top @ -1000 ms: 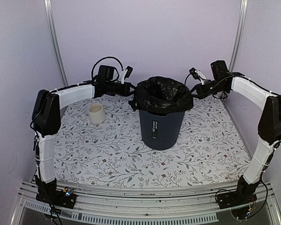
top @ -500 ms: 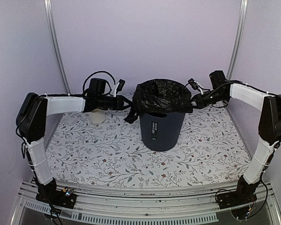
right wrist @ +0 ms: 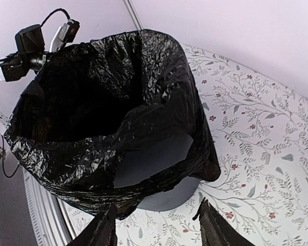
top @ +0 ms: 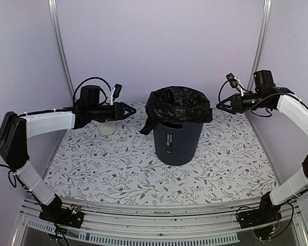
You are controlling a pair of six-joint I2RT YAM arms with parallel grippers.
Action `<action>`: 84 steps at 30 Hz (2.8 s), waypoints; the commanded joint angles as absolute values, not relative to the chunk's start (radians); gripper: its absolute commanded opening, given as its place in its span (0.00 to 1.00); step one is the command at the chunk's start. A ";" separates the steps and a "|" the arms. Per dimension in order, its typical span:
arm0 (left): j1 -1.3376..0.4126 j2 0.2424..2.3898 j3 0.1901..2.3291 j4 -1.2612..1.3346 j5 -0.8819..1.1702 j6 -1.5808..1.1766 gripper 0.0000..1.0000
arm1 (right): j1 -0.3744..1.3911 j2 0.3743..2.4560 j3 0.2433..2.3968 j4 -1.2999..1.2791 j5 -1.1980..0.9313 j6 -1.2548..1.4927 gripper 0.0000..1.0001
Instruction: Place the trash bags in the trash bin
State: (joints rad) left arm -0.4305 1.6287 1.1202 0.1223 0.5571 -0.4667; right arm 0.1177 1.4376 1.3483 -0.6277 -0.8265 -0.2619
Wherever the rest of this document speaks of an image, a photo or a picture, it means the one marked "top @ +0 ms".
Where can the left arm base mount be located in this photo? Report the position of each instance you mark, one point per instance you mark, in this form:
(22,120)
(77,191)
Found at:
(71,216)

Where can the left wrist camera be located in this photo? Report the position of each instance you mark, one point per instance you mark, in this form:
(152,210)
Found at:
(114,93)

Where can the cream ceramic cup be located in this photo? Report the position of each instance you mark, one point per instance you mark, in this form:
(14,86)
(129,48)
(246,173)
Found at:
(106,128)

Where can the aluminium frame post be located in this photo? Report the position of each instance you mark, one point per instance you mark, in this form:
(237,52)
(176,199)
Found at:
(264,24)
(52,4)

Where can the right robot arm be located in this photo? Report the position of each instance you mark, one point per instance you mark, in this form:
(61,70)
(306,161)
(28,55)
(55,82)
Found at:
(271,97)

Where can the aluminium front rail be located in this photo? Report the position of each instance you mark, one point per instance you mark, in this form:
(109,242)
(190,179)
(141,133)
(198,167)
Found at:
(122,224)

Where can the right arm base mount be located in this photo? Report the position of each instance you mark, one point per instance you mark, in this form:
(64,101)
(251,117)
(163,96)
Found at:
(252,217)

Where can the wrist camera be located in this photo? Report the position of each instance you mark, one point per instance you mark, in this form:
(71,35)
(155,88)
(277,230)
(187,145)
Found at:
(114,93)
(235,83)

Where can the dark grey trash bin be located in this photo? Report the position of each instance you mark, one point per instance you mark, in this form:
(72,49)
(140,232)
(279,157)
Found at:
(176,143)

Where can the right aluminium frame post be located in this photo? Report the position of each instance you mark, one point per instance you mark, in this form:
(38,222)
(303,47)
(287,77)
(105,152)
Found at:
(264,24)

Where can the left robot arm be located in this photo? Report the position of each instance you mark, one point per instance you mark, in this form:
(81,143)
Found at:
(17,131)

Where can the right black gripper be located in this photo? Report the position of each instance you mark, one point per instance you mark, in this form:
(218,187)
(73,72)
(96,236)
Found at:
(237,104)

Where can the left aluminium frame post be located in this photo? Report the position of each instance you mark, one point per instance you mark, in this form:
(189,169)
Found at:
(52,4)

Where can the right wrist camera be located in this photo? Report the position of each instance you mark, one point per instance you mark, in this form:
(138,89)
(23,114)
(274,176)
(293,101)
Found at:
(235,83)

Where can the black plastic trash bag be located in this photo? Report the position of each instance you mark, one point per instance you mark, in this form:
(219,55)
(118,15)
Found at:
(176,104)

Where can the floral patterned table mat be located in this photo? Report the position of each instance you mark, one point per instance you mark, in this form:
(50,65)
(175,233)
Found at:
(229,164)

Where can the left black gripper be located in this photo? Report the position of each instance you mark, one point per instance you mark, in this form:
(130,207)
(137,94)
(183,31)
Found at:
(119,111)

